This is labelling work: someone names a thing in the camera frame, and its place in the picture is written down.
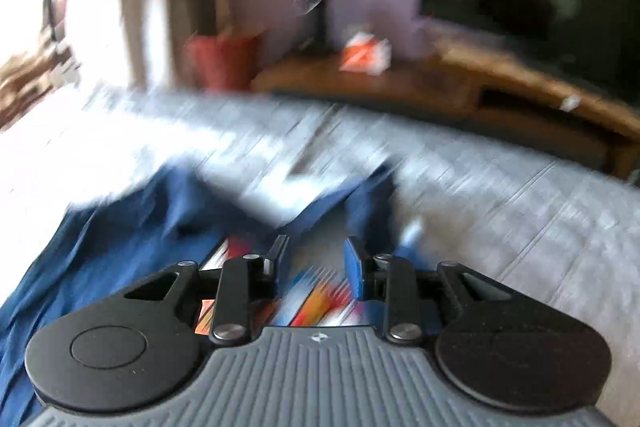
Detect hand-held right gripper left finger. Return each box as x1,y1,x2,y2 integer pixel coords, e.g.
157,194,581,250
122,234,291,347

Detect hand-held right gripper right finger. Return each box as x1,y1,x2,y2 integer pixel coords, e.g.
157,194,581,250
344,236,512,348

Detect navy shirt with colourful print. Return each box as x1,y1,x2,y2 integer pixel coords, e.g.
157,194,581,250
0,161,426,427

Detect grey quilted bedspread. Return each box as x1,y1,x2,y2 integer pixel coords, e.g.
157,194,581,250
0,82,640,427

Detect red plant pot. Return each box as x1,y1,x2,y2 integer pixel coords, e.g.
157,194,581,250
182,29,266,92

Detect orange tissue box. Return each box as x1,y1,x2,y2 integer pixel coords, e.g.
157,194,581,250
340,29,393,75

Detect black tabletop speaker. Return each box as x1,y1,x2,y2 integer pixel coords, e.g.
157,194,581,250
292,0,331,55

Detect wooden television stand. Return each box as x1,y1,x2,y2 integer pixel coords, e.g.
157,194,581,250
430,37,640,180

